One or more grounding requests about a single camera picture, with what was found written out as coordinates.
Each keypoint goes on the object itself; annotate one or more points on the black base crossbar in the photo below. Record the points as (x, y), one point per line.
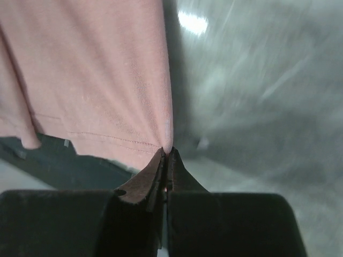
(57, 164)

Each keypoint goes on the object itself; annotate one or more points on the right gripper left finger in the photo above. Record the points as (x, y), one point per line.
(126, 221)

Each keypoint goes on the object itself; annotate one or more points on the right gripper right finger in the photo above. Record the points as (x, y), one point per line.
(201, 223)

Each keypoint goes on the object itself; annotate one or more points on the pink graphic t-shirt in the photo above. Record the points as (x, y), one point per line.
(93, 72)

